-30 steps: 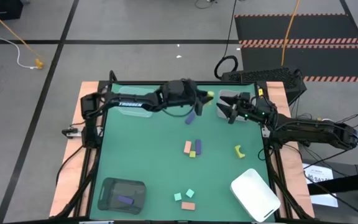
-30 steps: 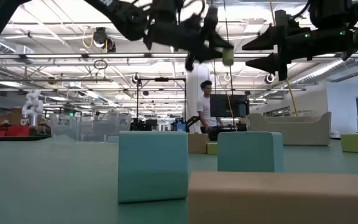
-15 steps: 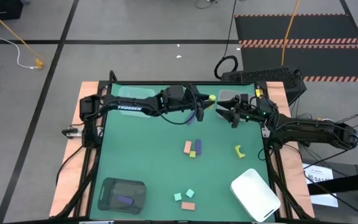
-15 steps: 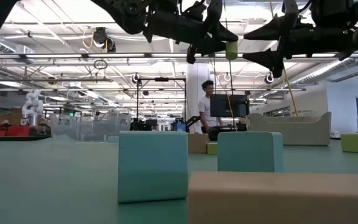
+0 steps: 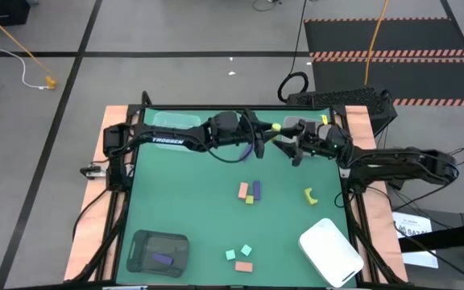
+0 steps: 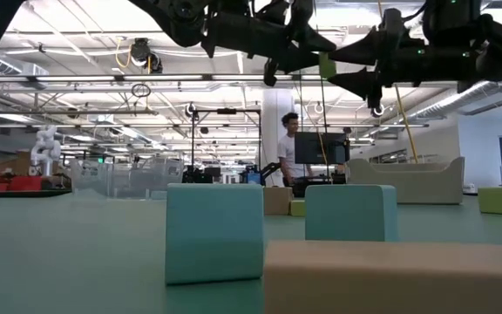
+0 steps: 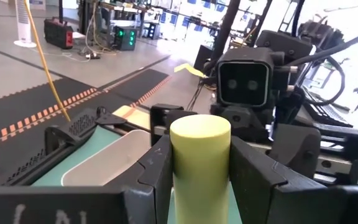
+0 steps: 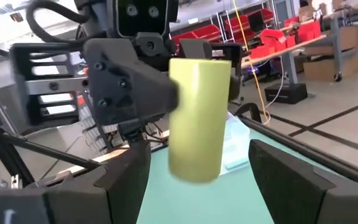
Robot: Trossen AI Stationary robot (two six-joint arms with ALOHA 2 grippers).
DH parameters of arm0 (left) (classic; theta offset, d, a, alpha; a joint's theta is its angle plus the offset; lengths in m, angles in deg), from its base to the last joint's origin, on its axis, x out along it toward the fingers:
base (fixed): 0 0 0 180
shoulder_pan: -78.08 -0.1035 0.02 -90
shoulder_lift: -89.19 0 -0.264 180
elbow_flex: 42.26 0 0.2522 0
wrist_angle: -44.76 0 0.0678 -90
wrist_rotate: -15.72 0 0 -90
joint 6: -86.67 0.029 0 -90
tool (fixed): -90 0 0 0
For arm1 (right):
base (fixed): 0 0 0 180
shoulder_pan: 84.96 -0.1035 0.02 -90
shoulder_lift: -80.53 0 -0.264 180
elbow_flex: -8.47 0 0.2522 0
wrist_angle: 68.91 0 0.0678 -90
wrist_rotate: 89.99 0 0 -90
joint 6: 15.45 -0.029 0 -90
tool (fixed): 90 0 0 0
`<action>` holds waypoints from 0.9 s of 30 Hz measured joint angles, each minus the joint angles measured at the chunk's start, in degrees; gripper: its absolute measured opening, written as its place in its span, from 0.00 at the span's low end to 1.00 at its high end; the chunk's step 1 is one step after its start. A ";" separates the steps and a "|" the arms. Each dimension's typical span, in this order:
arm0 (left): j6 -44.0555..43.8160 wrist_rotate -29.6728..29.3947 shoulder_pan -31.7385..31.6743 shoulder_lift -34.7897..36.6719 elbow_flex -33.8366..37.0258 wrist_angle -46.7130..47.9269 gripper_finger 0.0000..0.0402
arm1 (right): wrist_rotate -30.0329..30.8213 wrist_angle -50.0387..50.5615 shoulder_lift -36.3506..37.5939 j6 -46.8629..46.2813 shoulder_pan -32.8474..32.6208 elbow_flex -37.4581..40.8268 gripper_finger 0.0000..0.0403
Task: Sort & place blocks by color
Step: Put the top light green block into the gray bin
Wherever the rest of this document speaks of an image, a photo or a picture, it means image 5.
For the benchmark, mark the clear plastic bin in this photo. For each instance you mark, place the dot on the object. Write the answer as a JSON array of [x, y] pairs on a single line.
[[175, 120]]

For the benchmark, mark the black stand bar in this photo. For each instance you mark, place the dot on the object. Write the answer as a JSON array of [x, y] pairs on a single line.
[[449, 237]]

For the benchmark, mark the orange rectangular block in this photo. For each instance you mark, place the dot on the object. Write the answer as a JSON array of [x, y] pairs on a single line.
[[243, 266], [243, 191]]

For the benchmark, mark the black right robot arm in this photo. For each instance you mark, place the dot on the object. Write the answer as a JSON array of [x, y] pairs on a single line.
[[397, 161]]

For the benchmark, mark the green table mat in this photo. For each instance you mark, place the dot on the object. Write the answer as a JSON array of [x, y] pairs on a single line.
[[195, 201]]

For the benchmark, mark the black metal clamp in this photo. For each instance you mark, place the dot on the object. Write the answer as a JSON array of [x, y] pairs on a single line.
[[91, 171]]

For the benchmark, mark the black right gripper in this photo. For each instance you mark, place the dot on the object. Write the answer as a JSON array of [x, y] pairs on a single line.
[[316, 148]]

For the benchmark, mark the yellow cube block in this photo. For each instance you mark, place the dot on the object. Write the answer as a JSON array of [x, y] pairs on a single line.
[[249, 200]]

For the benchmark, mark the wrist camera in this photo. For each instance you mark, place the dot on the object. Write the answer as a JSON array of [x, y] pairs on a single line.
[[250, 115], [311, 129]]

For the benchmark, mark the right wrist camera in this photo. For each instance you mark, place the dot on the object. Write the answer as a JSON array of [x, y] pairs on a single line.
[[311, 129]]

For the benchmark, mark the smoky grey plastic bin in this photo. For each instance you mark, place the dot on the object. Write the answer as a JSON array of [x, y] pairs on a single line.
[[143, 241]]

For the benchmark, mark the perforated black box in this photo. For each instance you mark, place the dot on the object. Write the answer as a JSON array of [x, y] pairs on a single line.
[[336, 96]]

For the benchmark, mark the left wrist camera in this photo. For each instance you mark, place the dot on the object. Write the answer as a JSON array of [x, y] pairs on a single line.
[[250, 115]]

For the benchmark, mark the opaque white plastic bin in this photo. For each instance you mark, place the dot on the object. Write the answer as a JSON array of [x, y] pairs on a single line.
[[328, 251]]

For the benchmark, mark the yellow tag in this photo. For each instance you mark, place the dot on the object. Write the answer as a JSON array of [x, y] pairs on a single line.
[[324, 119]]

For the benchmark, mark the purple rectangular block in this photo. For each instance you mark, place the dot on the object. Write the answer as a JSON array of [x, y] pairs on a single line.
[[256, 190], [162, 258]]

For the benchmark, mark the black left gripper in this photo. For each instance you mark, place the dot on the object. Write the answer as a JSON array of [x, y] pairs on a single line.
[[250, 133]]

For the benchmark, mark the teal cube block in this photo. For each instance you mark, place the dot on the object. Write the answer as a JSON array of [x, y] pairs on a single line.
[[246, 250], [230, 255]]

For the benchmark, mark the white tape scrap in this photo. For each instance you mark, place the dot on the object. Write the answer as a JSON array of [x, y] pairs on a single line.
[[232, 73]]

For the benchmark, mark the white paper sheet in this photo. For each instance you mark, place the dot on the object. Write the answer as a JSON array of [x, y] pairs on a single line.
[[413, 225]]

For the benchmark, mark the yellow arch block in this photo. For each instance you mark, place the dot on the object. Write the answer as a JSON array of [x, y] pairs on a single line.
[[308, 196]]

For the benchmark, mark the black hazard-striped floor mat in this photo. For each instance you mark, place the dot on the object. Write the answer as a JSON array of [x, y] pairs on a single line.
[[417, 36]]

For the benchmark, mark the yellow cylinder block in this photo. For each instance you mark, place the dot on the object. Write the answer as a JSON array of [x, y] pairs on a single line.
[[276, 127]]

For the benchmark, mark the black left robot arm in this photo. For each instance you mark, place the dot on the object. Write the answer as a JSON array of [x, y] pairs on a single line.
[[167, 140]]

